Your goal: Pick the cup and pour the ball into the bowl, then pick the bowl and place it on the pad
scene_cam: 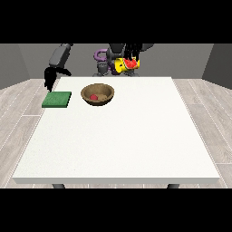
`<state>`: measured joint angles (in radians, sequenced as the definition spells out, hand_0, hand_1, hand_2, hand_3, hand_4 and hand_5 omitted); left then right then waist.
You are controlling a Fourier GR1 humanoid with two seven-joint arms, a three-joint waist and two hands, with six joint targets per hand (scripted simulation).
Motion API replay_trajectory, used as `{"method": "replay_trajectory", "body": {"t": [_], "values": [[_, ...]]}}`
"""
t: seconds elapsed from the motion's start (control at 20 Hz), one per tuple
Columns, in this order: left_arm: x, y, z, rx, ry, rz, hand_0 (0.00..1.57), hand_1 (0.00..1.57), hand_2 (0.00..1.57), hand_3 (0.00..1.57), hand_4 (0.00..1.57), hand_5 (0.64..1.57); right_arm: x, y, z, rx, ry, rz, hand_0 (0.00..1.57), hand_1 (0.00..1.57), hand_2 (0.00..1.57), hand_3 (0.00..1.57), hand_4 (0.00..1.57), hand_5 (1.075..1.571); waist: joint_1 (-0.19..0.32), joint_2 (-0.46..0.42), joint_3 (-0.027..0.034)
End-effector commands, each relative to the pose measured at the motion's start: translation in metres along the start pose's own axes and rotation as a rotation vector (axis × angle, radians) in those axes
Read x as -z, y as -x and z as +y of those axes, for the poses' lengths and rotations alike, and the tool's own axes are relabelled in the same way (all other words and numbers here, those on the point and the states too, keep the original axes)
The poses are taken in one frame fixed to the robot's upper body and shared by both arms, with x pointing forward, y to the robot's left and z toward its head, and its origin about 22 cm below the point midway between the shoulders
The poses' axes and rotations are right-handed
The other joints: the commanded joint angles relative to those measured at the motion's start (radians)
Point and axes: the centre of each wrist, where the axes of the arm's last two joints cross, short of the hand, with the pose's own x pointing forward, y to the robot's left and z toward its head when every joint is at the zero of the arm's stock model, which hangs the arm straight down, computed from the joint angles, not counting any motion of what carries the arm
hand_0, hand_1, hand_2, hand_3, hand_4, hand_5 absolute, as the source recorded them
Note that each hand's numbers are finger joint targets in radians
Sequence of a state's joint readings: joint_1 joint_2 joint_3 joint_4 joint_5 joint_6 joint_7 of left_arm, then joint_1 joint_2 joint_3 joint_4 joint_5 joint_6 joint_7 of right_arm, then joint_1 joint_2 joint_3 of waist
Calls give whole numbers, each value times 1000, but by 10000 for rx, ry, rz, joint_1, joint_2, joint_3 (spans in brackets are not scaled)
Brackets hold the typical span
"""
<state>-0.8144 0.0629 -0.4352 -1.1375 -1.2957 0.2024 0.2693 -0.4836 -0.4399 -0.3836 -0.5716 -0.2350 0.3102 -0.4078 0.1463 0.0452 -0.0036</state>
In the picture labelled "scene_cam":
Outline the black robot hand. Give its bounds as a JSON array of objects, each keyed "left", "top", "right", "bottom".
[
  {"left": 123, "top": 43, "right": 144, "bottom": 68},
  {"left": 43, "top": 64, "right": 73, "bottom": 92}
]

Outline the yellow cup with melon print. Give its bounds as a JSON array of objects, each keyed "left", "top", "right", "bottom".
[{"left": 113, "top": 56, "right": 141, "bottom": 73}]

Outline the green square pad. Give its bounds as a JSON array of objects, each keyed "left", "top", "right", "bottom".
[{"left": 41, "top": 91, "right": 73, "bottom": 109}]

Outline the brown wooden bowl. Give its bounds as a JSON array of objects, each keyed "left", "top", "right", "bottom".
[{"left": 80, "top": 82, "right": 116, "bottom": 107}]

